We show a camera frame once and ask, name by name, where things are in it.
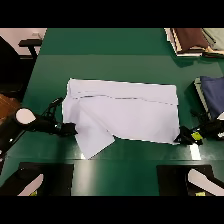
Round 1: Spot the blue garment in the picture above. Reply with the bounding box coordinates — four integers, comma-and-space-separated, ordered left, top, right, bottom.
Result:
199, 75, 224, 121

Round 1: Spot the pale green garment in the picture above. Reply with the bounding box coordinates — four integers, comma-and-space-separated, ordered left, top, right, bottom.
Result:
201, 27, 224, 52

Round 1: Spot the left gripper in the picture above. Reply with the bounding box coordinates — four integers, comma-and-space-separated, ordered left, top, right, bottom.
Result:
59, 122, 79, 137

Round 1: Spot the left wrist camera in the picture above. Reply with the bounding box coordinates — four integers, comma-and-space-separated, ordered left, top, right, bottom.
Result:
42, 96, 65, 119

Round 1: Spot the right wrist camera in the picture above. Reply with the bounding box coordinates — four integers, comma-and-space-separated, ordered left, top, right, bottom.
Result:
190, 110, 210, 126

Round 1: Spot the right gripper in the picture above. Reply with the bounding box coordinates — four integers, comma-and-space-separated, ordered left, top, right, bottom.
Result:
179, 125, 204, 147

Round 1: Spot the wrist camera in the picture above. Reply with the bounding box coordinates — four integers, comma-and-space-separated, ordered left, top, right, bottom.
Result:
42, 96, 65, 119
190, 110, 210, 126

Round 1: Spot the brown garment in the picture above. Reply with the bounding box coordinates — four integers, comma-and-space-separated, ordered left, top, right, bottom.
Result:
173, 27, 210, 54

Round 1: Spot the white shirt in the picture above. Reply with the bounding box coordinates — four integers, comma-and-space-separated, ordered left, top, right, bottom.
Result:
61, 78, 181, 160

